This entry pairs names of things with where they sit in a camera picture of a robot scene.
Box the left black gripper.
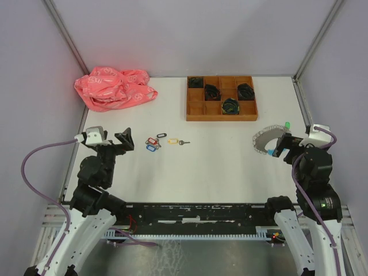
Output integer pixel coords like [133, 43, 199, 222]
[94, 127, 134, 185]

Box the metal key organiser disc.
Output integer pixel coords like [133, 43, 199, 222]
[252, 125, 289, 155]

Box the red tag key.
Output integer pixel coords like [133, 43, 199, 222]
[145, 137, 159, 145]

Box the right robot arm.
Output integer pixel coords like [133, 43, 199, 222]
[264, 126, 346, 275]

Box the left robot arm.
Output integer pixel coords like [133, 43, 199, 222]
[21, 126, 135, 275]

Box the blue tag key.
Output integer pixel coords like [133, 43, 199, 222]
[146, 144, 161, 152]

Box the yellow tag key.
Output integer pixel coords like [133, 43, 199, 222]
[168, 139, 190, 145]

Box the pink plastic bag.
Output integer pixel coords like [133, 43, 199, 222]
[74, 67, 158, 112]

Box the black rolled band right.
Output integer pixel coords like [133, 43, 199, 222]
[237, 83, 255, 101]

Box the blue yellow rolled band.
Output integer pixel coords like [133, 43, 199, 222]
[221, 98, 240, 115]

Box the wooden compartment tray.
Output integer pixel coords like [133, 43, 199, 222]
[186, 76, 258, 122]

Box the black rolled band centre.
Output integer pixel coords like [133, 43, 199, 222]
[204, 84, 221, 101]

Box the black rolled band top-left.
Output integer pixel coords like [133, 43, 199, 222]
[188, 77, 204, 89]

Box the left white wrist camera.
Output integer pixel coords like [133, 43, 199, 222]
[74, 126, 111, 146]

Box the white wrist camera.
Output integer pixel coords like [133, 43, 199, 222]
[300, 124, 332, 147]
[74, 126, 111, 146]

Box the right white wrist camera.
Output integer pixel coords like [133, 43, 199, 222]
[300, 124, 332, 147]

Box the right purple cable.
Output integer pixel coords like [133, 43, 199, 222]
[291, 126, 343, 276]

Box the purple cable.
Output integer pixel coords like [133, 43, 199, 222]
[21, 138, 78, 273]
[291, 126, 343, 276]

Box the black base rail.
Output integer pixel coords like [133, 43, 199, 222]
[116, 202, 276, 235]

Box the grey cable duct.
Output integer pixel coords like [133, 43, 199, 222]
[105, 227, 274, 240]

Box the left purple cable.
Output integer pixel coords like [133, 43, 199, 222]
[21, 138, 78, 273]

